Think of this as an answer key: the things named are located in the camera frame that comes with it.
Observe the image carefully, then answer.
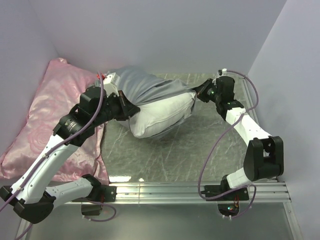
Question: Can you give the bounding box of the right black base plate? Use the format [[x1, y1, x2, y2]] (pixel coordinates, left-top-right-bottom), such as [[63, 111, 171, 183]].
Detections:
[[201, 185, 249, 201]]

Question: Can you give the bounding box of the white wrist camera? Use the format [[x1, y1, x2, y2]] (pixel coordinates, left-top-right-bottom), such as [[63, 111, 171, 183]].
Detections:
[[217, 68, 228, 76], [94, 72, 120, 96]]

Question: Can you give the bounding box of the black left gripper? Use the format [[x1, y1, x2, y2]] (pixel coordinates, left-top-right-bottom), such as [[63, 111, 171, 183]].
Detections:
[[91, 89, 140, 127]]

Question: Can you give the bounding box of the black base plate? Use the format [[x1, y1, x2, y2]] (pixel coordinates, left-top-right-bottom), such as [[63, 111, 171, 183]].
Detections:
[[201, 185, 249, 201], [72, 185, 117, 203]]

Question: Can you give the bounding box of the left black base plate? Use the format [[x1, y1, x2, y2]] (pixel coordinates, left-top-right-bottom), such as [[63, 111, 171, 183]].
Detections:
[[72, 185, 117, 203]]

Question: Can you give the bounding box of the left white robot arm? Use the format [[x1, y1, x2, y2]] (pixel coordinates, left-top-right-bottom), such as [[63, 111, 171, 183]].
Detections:
[[0, 86, 140, 224]]

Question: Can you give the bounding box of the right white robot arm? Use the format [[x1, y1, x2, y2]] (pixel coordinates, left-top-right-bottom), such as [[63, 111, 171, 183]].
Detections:
[[195, 75, 284, 200]]

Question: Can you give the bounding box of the left black controller box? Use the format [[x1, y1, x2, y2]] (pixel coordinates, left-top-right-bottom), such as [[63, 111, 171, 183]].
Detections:
[[80, 204, 103, 216]]

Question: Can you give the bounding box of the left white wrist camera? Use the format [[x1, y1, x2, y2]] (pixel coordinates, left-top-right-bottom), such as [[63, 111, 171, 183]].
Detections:
[[94, 72, 120, 96]]

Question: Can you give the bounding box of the aluminium mounting rail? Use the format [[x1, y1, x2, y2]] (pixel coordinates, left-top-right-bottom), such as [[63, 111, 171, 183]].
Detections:
[[26, 181, 292, 206]]

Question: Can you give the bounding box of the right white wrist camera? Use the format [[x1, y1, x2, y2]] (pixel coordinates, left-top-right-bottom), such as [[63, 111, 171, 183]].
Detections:
[[217, 68, 228, 76]]

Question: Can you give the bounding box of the grey pillowcase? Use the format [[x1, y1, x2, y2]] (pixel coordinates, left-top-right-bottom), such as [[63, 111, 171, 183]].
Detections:
[[107, 66, 196, 138]]

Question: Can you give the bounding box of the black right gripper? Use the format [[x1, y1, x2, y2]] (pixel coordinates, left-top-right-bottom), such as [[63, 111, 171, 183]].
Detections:
[[190, 78, 222, 104]]

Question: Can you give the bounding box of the right controller board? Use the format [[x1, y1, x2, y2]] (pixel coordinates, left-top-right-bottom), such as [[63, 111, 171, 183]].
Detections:
[[217, 203, 240, 218]]

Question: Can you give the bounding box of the white pillow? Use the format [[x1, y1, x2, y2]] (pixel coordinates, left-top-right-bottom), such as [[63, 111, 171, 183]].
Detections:
[[128, 92, 196, 139]]

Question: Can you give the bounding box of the pink floral pillow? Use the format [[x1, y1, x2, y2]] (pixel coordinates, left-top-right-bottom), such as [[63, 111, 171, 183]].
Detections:
[[0, 58, 109, 185]]

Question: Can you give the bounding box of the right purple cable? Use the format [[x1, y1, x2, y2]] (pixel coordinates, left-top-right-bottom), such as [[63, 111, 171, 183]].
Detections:
[[198, 69, 259, 220]]

